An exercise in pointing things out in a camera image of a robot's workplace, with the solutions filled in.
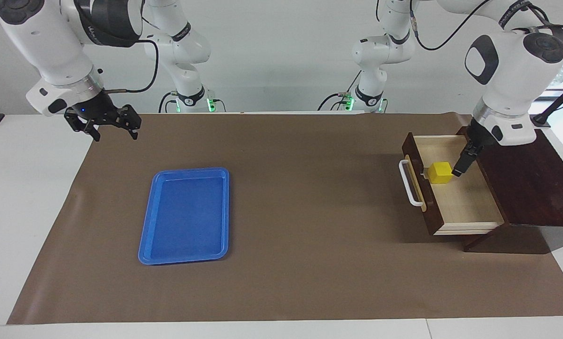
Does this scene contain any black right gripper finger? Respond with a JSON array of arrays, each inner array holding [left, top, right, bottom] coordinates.
[[117, 105, 142, 140], [76, 123, 101, 142]]

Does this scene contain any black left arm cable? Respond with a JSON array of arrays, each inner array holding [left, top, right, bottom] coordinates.
[[410, 0, 494, 51]]

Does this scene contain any white drawer handle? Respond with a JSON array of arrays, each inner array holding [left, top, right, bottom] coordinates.
[[399, 159, 424, 207]]

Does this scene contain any brown table mat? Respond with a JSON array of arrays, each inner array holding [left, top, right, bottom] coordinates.
[[7, 112, 563, 324]]

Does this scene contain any black clamp stand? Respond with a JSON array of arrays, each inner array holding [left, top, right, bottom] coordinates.
[[530, 75, 563, 129]]

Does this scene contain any dark brown wooden cabinet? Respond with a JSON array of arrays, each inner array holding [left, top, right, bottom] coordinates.
[[456, 126, 563, 253]]

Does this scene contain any black base cable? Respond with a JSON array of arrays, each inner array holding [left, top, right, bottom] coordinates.
[[317, 70, 363, 112], [158, 91, 179, 113]]

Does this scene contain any wooden drawer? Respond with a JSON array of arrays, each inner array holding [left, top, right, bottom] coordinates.
[[399, 133, 505, 235]]

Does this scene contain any yellow cube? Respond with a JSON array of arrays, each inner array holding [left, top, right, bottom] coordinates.
[[427, 162, 453, 185]]

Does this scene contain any blue plastic tray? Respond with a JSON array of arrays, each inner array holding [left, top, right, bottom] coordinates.
[[138, 167, 230, 266]]

